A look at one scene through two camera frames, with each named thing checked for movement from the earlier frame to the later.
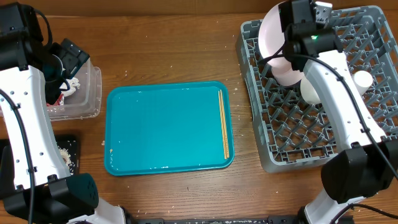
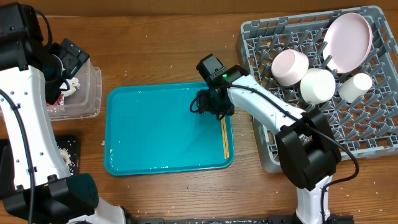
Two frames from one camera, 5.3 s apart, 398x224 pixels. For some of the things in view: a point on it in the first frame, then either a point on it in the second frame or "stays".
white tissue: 74,84 stays
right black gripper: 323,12 → 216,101
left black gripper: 73,55 stays
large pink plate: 271,39 → 347,40
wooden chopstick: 226,145 stays
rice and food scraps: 67,159 stays
